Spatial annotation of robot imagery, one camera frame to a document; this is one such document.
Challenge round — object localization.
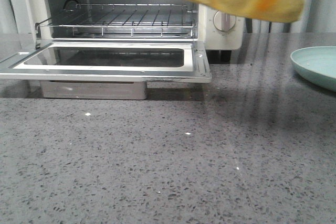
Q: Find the glass oven door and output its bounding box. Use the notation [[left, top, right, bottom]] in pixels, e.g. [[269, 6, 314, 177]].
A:
[[1, 40, 212, 83]]

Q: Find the lower oven control knob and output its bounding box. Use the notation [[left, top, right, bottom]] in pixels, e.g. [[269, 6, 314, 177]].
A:
[[213, 11, 236, 32]]

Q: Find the white Toshiba toaster oven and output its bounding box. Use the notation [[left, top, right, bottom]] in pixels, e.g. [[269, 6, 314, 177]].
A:
[[5, 0, 245, 63]]

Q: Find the light green plate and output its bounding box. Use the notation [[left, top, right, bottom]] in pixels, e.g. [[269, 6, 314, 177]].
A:
[[290, 46, 335, 92]]

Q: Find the metal wire oven rack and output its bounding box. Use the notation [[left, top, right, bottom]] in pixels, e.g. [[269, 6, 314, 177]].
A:
[[35, 3, 198, 40]]

